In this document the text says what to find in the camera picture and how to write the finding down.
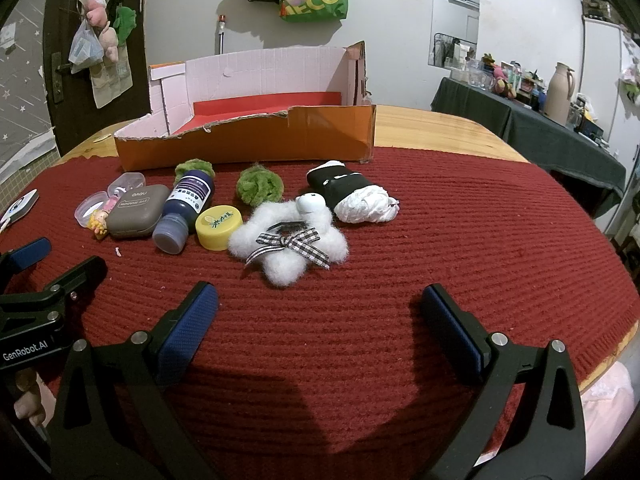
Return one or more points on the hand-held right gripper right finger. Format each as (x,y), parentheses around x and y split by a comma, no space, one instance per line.
(452,332)

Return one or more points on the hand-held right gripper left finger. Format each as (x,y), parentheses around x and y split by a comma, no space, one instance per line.
(187,330)

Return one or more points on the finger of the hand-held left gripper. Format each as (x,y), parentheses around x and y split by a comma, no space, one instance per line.
(27,252)
(80,275)

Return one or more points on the small doll figurine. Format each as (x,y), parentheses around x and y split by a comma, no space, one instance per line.
(98,222)

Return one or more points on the clear round plastic lid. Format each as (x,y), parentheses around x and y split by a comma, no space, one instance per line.
(90,207)

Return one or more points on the grey eyeshadow case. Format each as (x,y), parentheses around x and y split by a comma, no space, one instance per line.
(137,212)

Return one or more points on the clear plastic jar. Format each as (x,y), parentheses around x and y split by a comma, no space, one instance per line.
(127,182)

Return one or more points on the yellow round tin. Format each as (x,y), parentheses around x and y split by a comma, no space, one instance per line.
(217,227)

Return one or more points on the white plush alpaca toy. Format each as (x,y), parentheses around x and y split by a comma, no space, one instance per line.
(280,265)

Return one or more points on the dark blue ink bottle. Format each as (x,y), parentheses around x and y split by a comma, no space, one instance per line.
(180,210)

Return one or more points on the green pompom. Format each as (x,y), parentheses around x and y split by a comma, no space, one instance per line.
(260,185)
(187,166)

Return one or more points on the orange cardboard box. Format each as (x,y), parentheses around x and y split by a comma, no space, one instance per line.
(250,135)

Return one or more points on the person's left hand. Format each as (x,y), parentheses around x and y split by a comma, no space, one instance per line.
(35,400)

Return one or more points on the small white electronic device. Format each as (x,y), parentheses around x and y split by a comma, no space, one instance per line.
(22,207)

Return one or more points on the red knit mat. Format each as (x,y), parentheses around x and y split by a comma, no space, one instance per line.
(400,260)

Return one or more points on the dark door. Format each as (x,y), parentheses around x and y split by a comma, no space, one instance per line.
(65,125)

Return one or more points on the grey star-print curtain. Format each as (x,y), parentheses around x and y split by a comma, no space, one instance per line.
(25,100)

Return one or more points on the person's pink clothing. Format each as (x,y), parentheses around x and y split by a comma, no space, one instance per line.
(605,410)

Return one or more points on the small white rounded object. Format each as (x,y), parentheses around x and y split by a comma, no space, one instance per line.
(310,204)

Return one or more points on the beige hanging organiser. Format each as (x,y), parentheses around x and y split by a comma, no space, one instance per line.
(110,85)

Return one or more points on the clear plastic bag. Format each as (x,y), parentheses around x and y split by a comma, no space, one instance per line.
(85,50)

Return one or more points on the dark green covered side table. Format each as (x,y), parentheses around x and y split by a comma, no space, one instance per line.
(550,145)

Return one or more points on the pink plush toy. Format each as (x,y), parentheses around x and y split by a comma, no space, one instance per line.
(107,42)
(95,7)

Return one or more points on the green plush toy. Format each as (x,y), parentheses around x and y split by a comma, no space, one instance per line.
(125,20)

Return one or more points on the pink flower plush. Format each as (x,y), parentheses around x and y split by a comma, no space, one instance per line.
(505,82)

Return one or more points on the beige thermos jug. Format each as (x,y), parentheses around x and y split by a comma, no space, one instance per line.
(559,97)

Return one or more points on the white fabric wardrobe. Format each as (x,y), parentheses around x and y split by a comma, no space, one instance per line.
(605,85)

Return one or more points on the white flower garland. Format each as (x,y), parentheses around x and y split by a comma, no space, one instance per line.
(631,82)

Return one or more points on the wall mirror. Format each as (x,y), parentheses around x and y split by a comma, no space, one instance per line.
(455,10)

